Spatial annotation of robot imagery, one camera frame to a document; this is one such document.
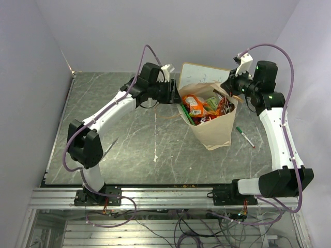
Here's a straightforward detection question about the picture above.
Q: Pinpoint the red snack bag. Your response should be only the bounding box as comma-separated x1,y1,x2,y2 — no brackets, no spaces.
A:
191,97,235,126

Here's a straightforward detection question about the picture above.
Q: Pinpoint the whiteboard with wooden frame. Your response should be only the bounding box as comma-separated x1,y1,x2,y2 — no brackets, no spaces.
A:
178,63,230,89

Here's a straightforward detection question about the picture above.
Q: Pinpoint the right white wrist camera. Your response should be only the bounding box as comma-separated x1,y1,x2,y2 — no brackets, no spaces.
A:
234,53,253,76

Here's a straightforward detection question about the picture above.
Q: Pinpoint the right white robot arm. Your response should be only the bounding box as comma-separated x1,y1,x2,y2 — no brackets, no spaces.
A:
221,58,314,205

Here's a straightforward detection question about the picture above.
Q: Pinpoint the orange mango snack bag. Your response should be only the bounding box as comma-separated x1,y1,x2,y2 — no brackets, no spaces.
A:
182,95,216,118

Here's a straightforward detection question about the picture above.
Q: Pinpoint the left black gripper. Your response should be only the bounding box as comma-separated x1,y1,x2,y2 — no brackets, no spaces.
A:
149,80,185,105

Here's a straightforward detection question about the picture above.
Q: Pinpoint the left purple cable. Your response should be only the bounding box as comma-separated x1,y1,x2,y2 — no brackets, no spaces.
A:
62,44,163,228

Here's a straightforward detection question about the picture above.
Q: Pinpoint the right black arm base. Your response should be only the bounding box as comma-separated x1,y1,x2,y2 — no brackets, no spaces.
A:
207,183,258,206

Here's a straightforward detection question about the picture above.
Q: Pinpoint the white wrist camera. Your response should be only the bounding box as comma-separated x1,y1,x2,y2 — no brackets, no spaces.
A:
158,64,175,82
234,53,253,76

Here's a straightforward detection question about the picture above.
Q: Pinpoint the yellow green snack packet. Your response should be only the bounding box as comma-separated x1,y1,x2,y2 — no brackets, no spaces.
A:
205,96,221,111

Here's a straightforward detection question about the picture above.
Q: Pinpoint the beige paper bag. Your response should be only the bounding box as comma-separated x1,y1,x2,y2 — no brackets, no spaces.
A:
155,80,244,151

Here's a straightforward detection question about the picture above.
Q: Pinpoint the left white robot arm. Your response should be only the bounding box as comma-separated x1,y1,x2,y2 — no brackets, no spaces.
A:
64,63,182,205

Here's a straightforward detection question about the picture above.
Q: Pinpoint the grey pen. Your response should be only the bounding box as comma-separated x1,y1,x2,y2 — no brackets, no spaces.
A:
101,137,118,160

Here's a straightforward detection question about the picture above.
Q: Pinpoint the aluminium rail frame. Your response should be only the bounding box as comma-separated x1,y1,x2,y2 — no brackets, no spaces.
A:
18,72,312,247

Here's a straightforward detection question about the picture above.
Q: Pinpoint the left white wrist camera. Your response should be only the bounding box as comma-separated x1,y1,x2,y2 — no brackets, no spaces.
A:
158,64,175,82

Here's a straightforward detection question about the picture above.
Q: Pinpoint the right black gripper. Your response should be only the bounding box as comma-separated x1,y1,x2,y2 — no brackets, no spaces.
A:
221,67,259,98

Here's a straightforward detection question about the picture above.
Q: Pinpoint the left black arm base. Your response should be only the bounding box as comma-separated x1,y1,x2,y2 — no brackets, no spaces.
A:
73,185,122,207

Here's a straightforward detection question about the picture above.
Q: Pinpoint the large green Chiaba chips bag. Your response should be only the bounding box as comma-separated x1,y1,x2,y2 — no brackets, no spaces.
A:
181,104,195,126

